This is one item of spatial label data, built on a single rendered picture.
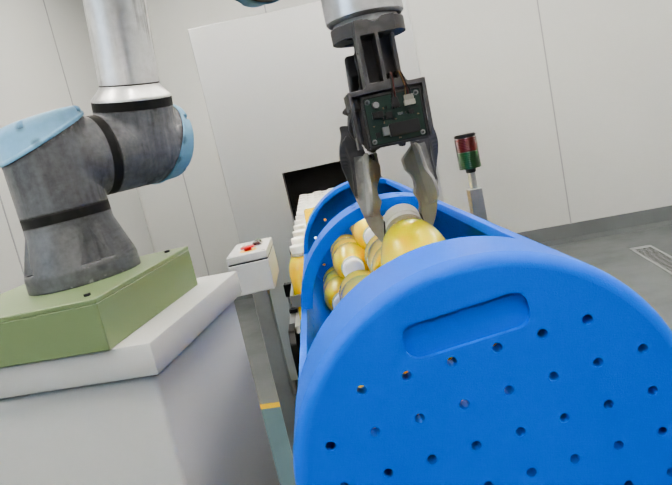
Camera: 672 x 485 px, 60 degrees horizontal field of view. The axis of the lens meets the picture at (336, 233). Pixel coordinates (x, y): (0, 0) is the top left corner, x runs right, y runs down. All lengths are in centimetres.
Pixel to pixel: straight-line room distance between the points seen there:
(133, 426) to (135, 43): 51
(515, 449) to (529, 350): 7
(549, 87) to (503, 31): 62
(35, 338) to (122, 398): 12
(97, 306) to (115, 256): 15
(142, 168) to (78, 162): 10
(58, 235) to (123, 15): 31
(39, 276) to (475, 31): 486
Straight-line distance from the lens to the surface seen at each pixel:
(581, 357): 42
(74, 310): 71
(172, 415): 75
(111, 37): 90
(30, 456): 85
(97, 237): 83
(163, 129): 90
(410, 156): 59
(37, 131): 83
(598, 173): 558
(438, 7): 542
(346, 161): 59
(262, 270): 143
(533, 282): 39
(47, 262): 83
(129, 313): 75
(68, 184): 83
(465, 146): 170
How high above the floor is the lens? 132
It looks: 9 degrees down
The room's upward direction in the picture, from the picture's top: 12 degrees counter-clockwise
